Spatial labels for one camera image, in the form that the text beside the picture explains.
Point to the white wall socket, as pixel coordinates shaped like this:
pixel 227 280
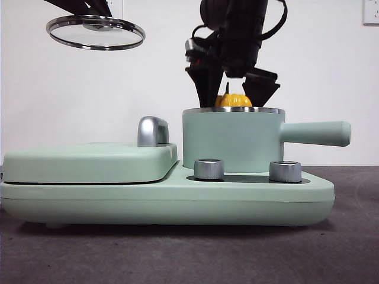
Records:
pixel 117 9
pixel 371 12

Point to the silver control knob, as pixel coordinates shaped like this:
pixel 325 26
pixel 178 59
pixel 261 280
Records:
pixel 284 172
pixel 208 170

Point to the yellow pumpkin with green stem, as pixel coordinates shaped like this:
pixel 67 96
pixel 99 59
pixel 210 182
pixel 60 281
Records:
pixel 234 100

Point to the mint green griddle cover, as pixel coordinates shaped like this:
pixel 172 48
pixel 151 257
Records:
pixel 83 164

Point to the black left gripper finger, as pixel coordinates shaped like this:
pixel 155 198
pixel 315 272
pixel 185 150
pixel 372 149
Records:
pixel 69 5
pixel 100 7

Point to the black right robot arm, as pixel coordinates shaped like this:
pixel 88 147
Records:
pixel 237 32

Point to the mint green breakfast machine base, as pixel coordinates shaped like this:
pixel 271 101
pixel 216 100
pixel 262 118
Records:
pixel 89 204

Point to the glass lid with green knob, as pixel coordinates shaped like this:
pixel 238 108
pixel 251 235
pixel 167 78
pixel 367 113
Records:
pixel 94 37

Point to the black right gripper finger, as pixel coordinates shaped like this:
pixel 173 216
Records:
pixel 262 91
pixel 207 85

